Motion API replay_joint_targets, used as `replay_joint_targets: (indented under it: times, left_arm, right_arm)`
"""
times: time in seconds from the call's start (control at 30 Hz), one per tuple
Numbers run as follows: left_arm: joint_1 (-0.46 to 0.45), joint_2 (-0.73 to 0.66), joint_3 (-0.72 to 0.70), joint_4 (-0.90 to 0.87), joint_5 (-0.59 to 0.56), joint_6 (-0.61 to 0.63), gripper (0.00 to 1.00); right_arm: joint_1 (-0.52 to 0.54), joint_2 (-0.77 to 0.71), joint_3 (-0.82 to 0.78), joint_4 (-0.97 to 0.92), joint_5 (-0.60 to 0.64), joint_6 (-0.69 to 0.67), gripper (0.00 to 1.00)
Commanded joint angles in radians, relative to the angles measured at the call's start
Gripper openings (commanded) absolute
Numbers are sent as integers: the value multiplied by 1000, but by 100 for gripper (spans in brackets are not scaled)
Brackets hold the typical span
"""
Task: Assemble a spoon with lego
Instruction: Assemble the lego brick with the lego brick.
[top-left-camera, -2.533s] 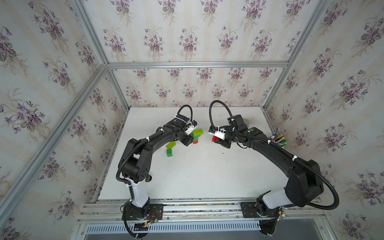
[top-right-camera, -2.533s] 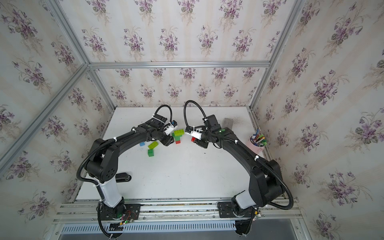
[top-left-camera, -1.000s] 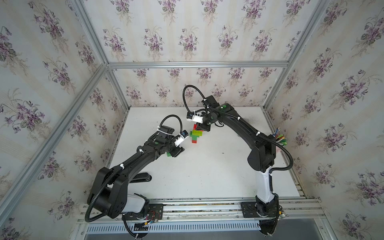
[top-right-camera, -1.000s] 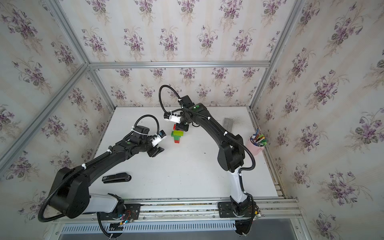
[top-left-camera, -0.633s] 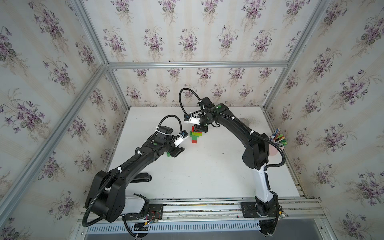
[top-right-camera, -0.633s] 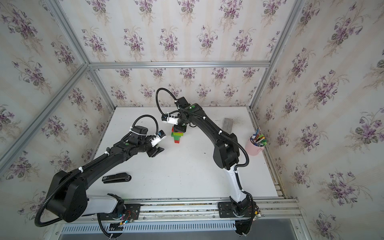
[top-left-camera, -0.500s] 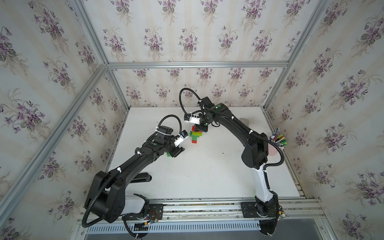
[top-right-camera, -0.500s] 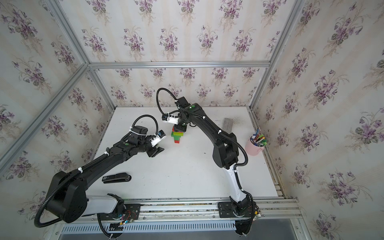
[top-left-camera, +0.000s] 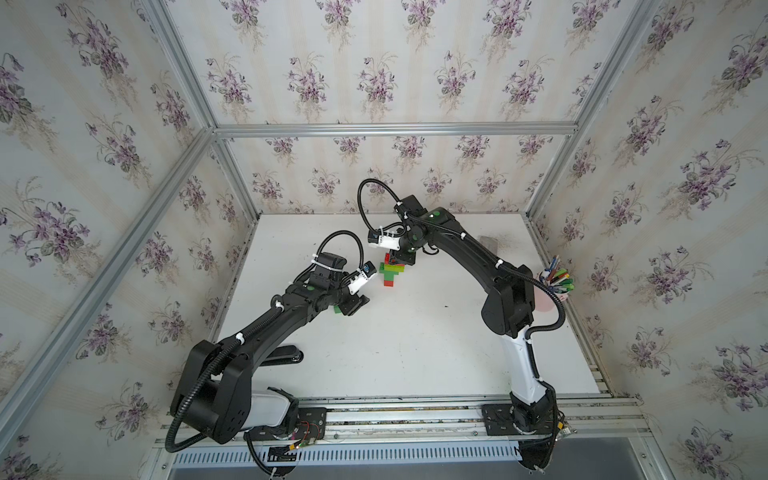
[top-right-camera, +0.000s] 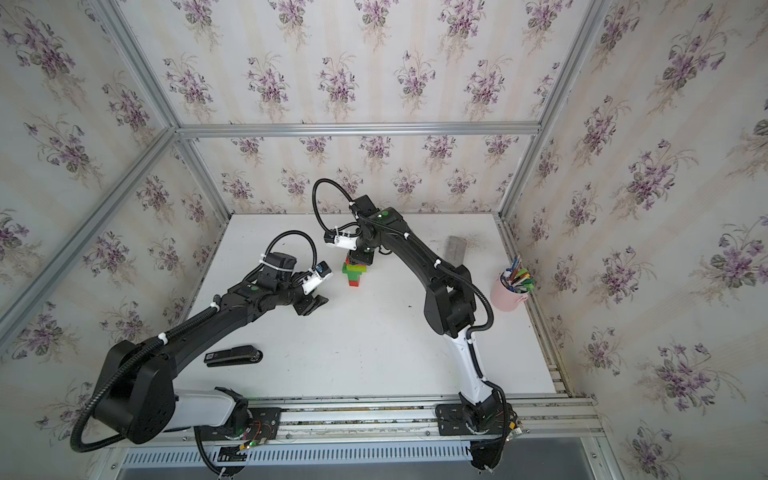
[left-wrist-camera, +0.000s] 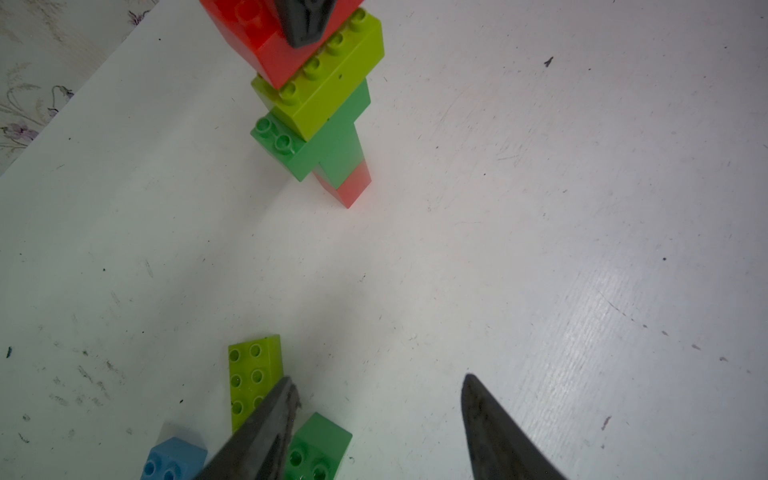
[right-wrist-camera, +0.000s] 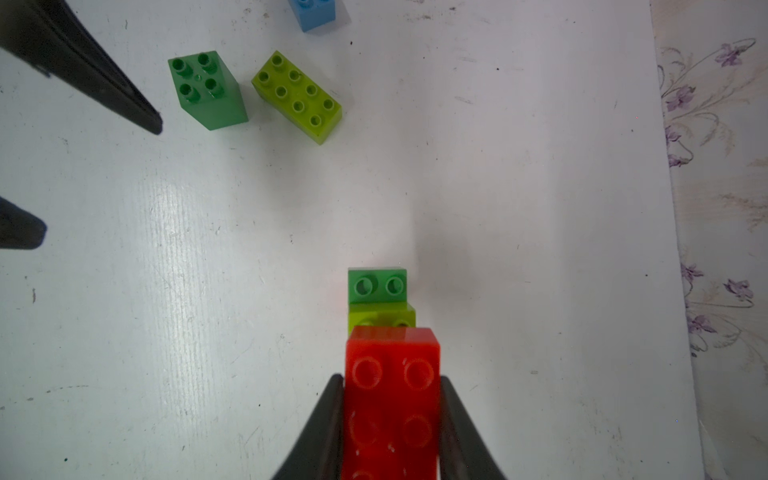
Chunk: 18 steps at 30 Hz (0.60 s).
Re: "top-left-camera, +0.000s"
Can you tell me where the pink pen cup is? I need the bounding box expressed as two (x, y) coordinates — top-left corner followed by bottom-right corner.
(533, 285), (556, 313)

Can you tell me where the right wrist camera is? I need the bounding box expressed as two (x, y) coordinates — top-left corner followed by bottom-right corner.
(367, 231), (400, 251)

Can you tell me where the grey eraser block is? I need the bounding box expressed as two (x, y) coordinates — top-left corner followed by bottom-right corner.
(478, 236), (499, 255)

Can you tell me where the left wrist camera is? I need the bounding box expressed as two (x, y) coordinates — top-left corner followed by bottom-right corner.
(347, 261), (378, 295)

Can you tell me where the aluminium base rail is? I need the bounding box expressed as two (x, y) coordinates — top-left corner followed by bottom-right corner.
(152, 392), (652, 448)

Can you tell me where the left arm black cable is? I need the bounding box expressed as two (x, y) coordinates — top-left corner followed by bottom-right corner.
(316, 230), (366, 271)

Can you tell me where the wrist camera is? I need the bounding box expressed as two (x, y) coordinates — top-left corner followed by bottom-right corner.
(367, 231), (400, 251)
(347, 261), (378, 295)

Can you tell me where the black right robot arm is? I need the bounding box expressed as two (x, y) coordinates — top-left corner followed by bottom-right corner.
(390, 195), (565, 434)

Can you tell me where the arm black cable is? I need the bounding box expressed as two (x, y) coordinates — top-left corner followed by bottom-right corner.
(316, 230), (366, 271)
(356, 177), (403, 235)

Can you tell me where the coloured pens bundle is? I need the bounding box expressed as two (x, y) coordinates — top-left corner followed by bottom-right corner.
(538, 256), (575, 300)

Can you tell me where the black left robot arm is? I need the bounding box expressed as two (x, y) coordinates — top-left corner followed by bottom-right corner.
(165, 253), (377, 453)

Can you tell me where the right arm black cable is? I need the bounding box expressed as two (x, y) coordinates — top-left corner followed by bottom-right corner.
(356, 177), (403, 235)

